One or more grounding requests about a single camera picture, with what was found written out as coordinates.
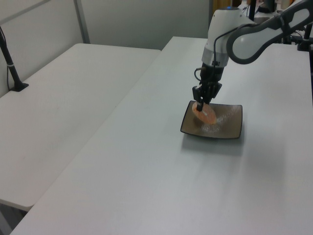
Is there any square brown ceramic plate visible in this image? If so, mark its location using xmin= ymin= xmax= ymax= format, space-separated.
xmin=180 ymin=100 xmax=244 ymax=140

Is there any orange shrimp-like food item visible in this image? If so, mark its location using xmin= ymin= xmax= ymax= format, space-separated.
xmin=192 ymin=101 xmax=218 ymax=126

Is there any black vertical pole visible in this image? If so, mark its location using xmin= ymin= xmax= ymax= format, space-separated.
xmin=248 ymin=0 xmax=257 ymax=22

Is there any black camera stand white band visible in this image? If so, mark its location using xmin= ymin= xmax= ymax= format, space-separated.
xmin=297 ymin=23 xmax=313 ymax=52

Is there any grey partition post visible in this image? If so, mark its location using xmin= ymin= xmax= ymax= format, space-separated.
xmin=74 ymin=0 xmax=90 ymax=45

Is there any black monitor base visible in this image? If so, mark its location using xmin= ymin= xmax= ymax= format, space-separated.
xmin=258 ymin=0 xmax=276 ymax=13

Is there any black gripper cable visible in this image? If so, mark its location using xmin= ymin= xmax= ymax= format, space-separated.
xmin=194 ymin=67 xmax=204 ymax=82

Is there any black camera stand with cable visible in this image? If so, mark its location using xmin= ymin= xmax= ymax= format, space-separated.
xmin=0 ymin=25 xmax=29 ymax=93

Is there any white side table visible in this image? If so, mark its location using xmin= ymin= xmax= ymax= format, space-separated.
xmin=0 ymin=43 xmax=162 ymax=212

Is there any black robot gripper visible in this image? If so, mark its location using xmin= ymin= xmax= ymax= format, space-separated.
xmin=192 ymin=62 xmax=224 ymax=112

